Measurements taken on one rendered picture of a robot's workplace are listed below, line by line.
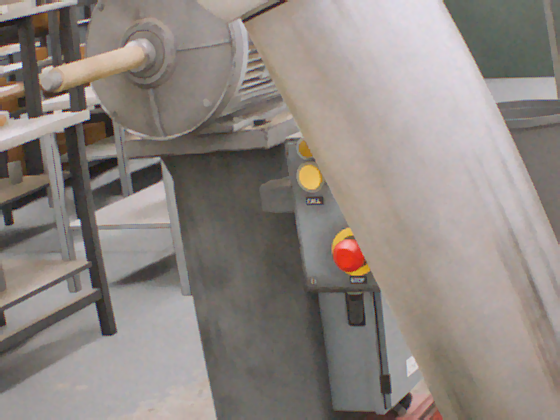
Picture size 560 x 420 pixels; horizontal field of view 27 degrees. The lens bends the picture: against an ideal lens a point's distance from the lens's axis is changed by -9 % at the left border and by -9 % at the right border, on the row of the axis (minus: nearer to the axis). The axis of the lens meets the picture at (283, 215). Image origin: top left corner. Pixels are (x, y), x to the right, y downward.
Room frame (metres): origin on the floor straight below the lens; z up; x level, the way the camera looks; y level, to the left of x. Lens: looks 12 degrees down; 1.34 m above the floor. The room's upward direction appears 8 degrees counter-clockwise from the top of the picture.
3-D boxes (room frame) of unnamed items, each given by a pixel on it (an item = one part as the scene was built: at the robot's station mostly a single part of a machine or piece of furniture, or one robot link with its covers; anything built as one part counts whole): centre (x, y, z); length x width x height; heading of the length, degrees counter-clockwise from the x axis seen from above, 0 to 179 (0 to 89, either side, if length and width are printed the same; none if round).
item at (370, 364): (1.79, -0.11, 0.93); 0.15 x 0.10 x 0.55; 151
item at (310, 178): (1.52, -0.04, 1.07); 0.03 x 0.01 x 0.03; 61
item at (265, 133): (1.86, 0.02, 1.11); 0.36 x 0.24 x 0.04; 151
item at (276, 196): (1.64, -0.06, 1.02); 0.19 x 0.04 x 0.04; 61
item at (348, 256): (1.49, -0.07, 0.97); 0.04 x 0.04 x 0.04; 61
